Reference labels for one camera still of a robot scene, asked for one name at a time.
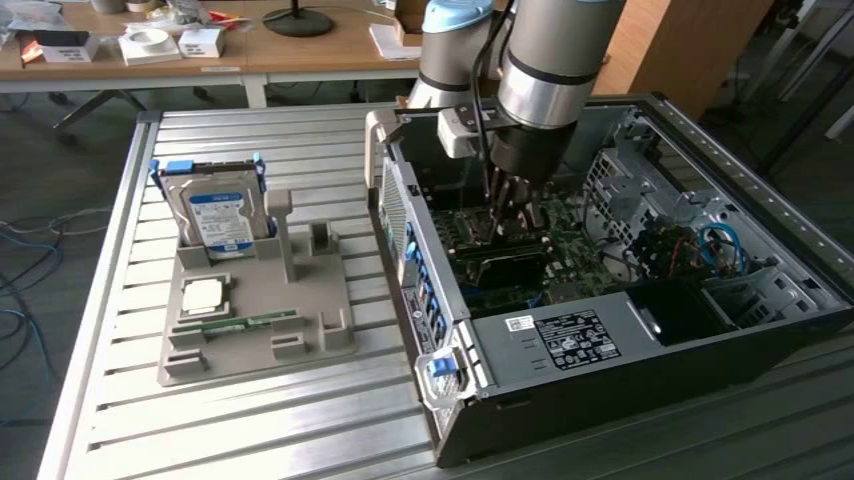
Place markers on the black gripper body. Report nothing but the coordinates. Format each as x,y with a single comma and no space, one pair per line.
533,152

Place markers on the black Nvidia graphics card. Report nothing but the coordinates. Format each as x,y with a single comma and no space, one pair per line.
513,270

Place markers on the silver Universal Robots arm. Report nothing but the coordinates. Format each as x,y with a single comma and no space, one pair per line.
554,50

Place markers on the metal CPU socket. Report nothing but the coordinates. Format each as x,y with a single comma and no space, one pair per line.
475,225

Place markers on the silver perforated metal cage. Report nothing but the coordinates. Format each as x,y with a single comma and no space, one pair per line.
620,200

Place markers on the green motherboard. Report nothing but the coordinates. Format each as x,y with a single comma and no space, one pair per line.
574,270

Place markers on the blue expansion slot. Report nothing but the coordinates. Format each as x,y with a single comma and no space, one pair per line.
480,289

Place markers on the silver chipset heatsink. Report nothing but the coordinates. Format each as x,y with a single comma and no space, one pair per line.
564,293

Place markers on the grey power supply unit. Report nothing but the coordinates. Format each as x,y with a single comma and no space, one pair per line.
520,345

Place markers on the white paper booklet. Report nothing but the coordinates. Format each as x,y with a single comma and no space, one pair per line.
393,45

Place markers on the wooden cabinet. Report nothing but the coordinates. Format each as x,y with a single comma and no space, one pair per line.
700,50

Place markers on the brown cardboard box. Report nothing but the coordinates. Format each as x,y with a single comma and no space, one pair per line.
408,17

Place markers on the blue case release latch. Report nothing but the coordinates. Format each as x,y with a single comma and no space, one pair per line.
441,366

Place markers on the black open PC case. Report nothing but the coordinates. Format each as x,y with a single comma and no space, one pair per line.
667,370

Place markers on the silver metal disk bay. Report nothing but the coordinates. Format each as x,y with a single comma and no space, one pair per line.
767,300

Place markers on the wooden desk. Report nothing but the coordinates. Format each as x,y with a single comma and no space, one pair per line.
300,55

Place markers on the grey parts rack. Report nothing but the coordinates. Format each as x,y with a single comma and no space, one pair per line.
267,300

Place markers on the hard disk in blue carrier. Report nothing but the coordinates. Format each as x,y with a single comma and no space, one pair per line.
213,215

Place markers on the black round stand base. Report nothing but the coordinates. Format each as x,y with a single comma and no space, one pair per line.
296,25

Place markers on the green RAM stick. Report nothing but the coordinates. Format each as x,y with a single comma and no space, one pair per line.
233,325

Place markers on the silver CPU chip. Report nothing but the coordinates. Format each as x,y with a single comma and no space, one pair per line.
203,297

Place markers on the orange packet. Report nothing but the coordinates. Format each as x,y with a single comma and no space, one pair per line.
229,17

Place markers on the white labelled box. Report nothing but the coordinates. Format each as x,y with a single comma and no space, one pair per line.
200,44

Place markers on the white open cardboard box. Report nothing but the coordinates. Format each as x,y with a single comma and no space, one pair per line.
149,54

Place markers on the crumpled white packaging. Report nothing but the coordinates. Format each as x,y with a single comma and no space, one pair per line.
173,15

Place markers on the white tape roll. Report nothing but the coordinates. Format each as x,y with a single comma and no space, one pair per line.
136,40

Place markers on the grey metal furniture leg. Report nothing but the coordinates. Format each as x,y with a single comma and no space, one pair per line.
93,107

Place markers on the beige tape roll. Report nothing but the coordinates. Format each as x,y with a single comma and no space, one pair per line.
141,5

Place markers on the grey cup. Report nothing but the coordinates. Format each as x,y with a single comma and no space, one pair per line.
108,6

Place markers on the white box with black inside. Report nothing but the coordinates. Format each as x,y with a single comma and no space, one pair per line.
66,50

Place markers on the red brown small box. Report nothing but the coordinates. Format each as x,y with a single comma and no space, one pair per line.
29,52

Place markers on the clear plastic bag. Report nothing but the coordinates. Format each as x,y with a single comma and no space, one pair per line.
29,15

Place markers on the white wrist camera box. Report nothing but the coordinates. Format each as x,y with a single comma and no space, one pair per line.
456,132

